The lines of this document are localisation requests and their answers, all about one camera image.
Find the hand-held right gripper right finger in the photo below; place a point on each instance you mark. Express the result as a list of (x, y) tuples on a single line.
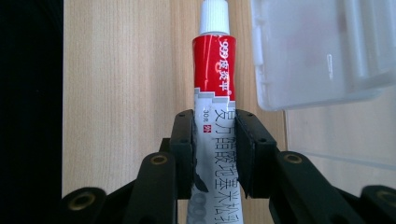
[(253, 155)]

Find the red and white ointment tube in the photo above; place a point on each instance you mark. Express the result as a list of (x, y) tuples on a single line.
[(214, 93)]

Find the clear plastic storage box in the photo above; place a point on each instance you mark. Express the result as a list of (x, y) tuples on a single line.
[(317, 53)]

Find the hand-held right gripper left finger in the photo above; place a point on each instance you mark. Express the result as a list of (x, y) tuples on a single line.
[(183, 155)]

